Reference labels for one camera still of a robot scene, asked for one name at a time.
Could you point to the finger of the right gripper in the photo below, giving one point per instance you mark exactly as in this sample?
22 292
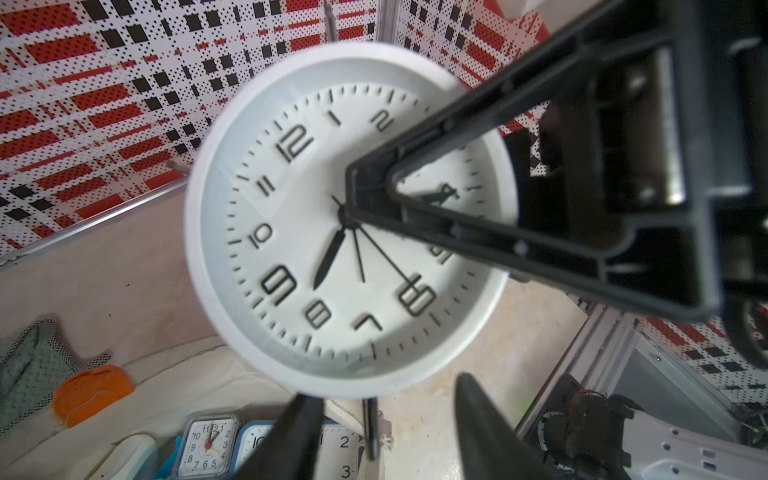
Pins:
628 220

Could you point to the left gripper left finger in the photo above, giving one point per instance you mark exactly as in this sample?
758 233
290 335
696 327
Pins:
290 449

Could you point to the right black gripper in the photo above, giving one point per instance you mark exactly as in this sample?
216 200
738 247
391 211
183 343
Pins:
721 72

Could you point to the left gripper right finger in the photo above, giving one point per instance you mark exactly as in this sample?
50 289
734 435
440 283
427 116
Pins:
489 448

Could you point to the cream canvas tote bag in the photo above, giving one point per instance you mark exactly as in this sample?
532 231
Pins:
172 385

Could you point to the white round alarm clock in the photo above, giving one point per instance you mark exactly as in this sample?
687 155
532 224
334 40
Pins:
321 303

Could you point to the blue square alarm clock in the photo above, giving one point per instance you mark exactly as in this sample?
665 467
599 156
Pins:
339 455

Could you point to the small clear travel clock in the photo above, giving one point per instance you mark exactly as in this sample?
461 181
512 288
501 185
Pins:
207 447

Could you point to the white blue oval clock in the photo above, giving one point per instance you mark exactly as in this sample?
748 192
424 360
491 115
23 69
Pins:
135 458

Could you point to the green knitted cloth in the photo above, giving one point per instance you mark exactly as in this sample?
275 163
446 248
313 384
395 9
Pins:
34 362

